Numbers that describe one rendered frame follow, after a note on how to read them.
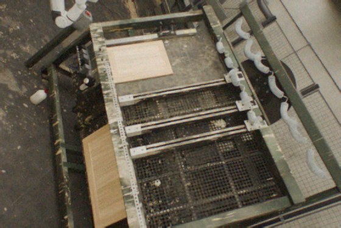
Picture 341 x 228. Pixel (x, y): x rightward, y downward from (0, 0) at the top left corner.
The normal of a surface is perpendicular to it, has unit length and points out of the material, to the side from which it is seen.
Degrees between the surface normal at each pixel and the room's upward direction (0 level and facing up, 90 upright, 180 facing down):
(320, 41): 90
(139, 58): 51
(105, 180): 90
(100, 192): 90
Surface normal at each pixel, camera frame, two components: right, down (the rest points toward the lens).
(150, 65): 0.08, -0.50
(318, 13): -0.55, -0.33
